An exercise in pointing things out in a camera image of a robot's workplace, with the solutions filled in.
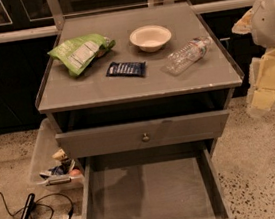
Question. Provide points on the white paper bowl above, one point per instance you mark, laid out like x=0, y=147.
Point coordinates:
x=150, y=38

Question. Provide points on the blue rxbar wrapper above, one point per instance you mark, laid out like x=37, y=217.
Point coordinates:
x=131, y=69

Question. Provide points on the snack items in bin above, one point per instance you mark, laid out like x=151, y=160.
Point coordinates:
x=64, y=172

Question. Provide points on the grey wooden drawer cabinet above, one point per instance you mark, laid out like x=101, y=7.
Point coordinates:
x=95, y=100

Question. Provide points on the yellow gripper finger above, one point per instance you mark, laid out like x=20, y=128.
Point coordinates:
x=243, y=26
x=261, y=94

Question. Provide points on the clear plastic storage bin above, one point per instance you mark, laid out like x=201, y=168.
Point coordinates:
x=42, y=161

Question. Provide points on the open grey middle drawer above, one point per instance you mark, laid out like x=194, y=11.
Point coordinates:
x=169, y=182

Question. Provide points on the green chip bag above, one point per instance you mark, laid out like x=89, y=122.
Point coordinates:
x=77, y=53

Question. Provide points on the grey top drawer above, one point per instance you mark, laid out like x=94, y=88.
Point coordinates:
x=127, y=137

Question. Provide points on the metal railing frame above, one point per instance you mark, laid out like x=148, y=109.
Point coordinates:
x=64, y=10

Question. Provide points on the clear plastic water bottle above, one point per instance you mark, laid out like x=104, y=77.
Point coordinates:
x=180, y=60

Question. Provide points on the round brass drawer knob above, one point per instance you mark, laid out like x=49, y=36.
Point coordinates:
x=145, y=137

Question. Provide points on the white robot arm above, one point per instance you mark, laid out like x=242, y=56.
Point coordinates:
x=260, y=22

